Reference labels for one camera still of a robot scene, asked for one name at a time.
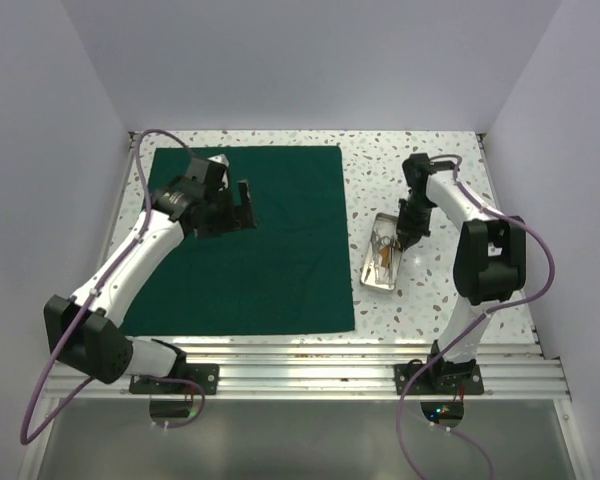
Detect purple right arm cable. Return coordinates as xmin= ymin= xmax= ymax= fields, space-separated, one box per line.
xmin=395 ymin=153 xmax=556 ymax=480

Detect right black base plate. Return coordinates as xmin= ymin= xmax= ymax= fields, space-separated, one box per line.
xmin=394 ymin=360 xmax=485 ymax=396

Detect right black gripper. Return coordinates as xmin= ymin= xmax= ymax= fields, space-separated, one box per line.
xmin=395 ymin=195 xmax=434 ymax=252

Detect dark green surgical cloth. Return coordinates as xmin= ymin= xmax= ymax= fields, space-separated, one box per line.
xmin=122 ymin=146 xmax=355 ymax=336

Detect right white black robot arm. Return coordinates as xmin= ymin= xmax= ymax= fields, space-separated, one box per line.
xmin=396 ymin=153 xmax=526 ymax=393

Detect silver surgical scissors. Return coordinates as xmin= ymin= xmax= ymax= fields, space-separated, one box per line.
xmin=371 ymin=230 xmax=400 ymax=263

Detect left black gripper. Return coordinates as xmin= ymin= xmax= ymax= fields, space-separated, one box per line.
xmin=195 ymin=179 xmax=256 ymax=238

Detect silver tweezers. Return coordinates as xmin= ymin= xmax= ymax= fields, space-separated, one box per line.
xmin=361 ymin=255 xmax=393 ymax=285

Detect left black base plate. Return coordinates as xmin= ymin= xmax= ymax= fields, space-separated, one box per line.
xmin=129 ymin=363 xmax=220 ymax=395

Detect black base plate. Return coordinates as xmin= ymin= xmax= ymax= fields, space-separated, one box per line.
xmin=394 ymin=360 xmax=485 ymax=396
xmin=129 ymin=363 xmax=220 ymax=395

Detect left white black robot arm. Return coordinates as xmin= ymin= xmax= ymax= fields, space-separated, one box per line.
xmin=43 ymin=155 xmax=255 ymax=393

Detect aluminium rail frame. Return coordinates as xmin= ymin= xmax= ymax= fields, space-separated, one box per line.
xmin=43 ymin=130 xmax=576 ymax=401

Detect rectangular metal tray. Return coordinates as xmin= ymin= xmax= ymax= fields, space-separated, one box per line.
xmin=360 ymin=213 xmax=402 ymax=292

